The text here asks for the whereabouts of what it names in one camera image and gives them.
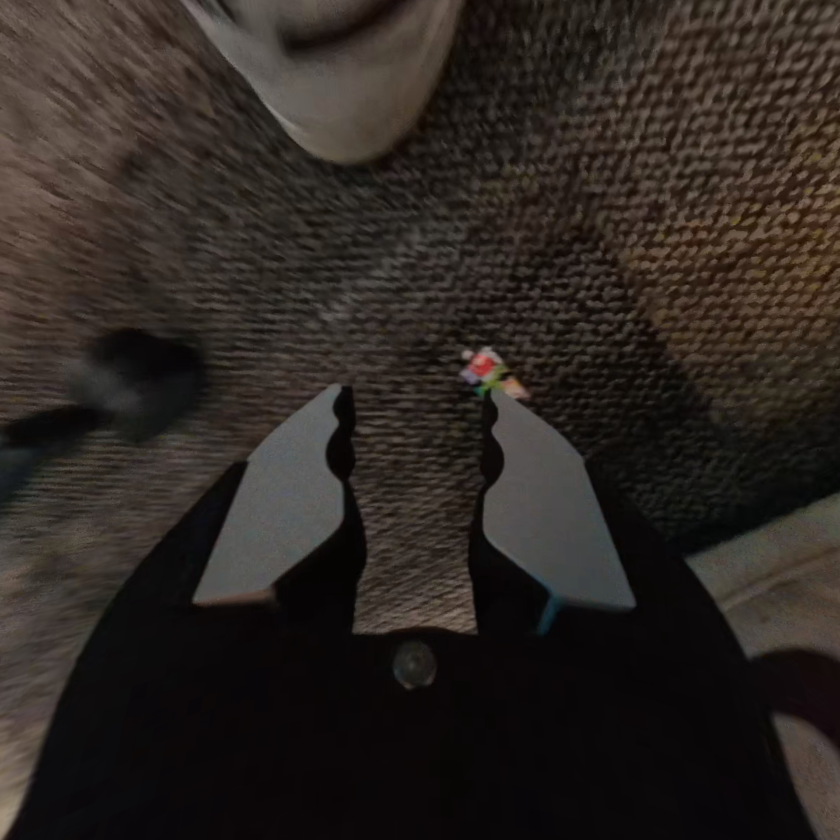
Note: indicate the pale board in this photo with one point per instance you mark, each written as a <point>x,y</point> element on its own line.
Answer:
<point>775,591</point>

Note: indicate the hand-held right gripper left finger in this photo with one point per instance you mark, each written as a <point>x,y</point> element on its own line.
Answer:
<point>269,525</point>

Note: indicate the colourful puzzle piece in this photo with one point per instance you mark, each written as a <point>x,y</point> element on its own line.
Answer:
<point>492,373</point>

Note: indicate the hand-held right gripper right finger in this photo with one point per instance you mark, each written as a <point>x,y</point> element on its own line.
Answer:
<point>551,525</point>

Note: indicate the white shoe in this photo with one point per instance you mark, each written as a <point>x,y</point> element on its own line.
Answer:
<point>341,79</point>

